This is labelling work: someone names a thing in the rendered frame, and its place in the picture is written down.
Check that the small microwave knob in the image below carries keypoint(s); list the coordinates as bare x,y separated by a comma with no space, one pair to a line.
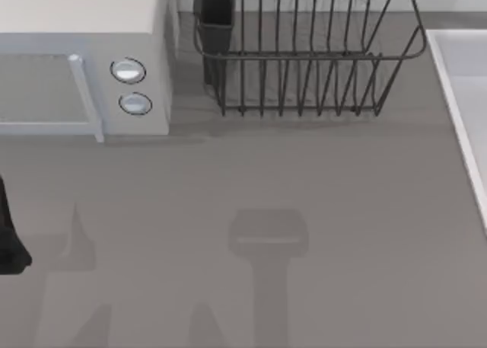
134,103

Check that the large microwave knob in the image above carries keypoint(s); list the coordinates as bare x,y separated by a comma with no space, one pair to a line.
127,71

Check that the black cutlery holder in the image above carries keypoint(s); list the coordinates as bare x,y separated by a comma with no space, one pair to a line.
215,16

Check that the pale microwave oven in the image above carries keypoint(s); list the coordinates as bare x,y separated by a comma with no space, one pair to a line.
125,13

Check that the microwave oven door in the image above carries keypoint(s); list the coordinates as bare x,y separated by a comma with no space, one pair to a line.
42,93

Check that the white sink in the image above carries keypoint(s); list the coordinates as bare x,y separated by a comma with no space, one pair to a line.
462,96

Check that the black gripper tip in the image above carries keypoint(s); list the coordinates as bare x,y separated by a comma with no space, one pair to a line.
9,245

